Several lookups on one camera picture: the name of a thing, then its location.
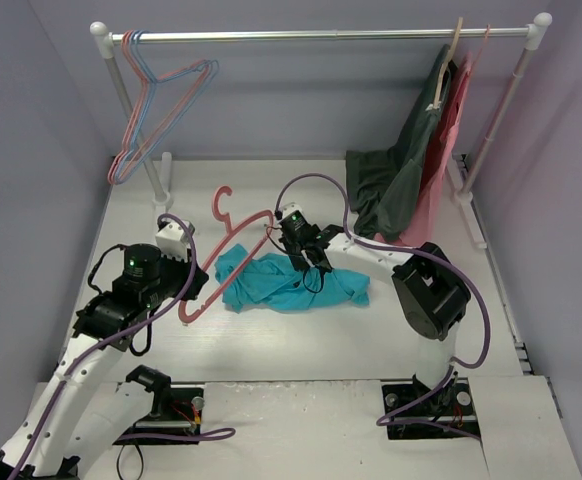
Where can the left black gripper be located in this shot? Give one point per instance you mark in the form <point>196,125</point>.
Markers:
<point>191,275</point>

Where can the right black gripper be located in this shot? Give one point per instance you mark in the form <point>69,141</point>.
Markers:
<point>300,248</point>

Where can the teal t shirt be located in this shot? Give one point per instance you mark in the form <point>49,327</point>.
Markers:
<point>272,282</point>

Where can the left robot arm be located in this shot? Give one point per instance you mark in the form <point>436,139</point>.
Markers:
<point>58,439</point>

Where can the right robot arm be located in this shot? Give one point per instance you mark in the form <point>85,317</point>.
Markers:
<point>433,300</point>

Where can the dark green t shirt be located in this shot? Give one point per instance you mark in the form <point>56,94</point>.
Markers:
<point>383,185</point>

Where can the pink t shirt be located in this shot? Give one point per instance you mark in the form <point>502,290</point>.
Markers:
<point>438,153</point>

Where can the wooden hanger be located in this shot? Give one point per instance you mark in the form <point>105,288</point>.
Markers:
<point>435,104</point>

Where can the blue plastic hanger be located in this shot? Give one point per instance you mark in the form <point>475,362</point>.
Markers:
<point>135,152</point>

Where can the pink hanger on right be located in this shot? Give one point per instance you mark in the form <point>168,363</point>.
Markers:
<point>483,44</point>

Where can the white metal clothes rack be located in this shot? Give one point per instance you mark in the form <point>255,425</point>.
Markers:
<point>533,33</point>

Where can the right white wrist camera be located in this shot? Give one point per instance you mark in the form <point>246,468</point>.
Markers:
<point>286,210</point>

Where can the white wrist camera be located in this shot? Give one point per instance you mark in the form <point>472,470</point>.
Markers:
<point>286,210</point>
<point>173,240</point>

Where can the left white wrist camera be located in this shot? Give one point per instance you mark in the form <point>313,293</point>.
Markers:
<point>173,240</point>

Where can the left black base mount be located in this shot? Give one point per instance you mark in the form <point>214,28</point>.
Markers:
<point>175,415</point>

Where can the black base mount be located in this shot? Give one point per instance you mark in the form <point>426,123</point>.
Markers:
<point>448,414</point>
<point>175,415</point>

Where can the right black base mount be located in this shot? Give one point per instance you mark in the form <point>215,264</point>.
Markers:
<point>448,414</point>

